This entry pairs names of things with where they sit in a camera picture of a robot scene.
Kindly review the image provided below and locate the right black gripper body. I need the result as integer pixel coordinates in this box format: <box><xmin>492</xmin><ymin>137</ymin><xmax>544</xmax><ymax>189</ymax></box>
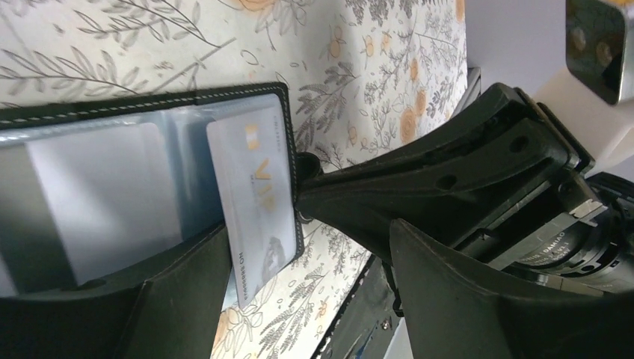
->
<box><xmin>455</xmin><ymin>172</ymin><xmax>633</xmax><ymax>293</ymax></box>

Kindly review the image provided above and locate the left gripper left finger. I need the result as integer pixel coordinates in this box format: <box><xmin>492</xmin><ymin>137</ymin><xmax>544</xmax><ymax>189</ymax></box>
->
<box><xmin>1</xmin><ymin>225</ymin><xmax>231</xmax><ymax>358</ymax></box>

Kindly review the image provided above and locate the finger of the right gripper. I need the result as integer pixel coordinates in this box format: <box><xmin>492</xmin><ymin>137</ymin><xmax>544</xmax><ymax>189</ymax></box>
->
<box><xmin>295</xmin><ymin>83</ymin><xmax>594</xmax><ymax>261</ymax></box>

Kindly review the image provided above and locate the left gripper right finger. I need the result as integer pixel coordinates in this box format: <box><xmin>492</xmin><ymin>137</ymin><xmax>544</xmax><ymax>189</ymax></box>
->
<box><xmin>390</xmin><ymin>219</ymin><xmax>633</xmax><ymax>358</ymax></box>

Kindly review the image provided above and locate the black leather card holder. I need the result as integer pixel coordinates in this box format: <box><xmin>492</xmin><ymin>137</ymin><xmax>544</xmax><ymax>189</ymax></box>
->
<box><xmin>1</xmin><ymin>82</ymin><xmax>298</xmax><ymax>297</ymax></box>

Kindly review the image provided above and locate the white VIP credit card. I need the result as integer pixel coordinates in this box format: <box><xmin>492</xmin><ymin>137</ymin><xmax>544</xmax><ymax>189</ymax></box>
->
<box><xmin>206</xmin><ymin>106</ymin><xmax>298</xmax><ymax>309</ymax></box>

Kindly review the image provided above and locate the floral table mat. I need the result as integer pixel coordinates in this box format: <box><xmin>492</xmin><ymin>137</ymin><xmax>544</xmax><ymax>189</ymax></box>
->
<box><xmin>1</xmin><ymin>1</ymin><xmax>467</xmax><ymax>358</ymax></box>

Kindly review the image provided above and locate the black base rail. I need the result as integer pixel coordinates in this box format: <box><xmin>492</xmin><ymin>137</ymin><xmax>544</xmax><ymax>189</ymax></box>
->
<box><xmin>312</xmin><ymin>256</ymin><xmax>400</xmax><ymax>359</ymax></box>

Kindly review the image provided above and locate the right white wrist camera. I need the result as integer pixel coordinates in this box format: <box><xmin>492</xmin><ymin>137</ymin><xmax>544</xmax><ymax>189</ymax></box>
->
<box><xmin>535</xmin><ymin>0</ymin><xmax>633</xmax><ymax>171</ymax></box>

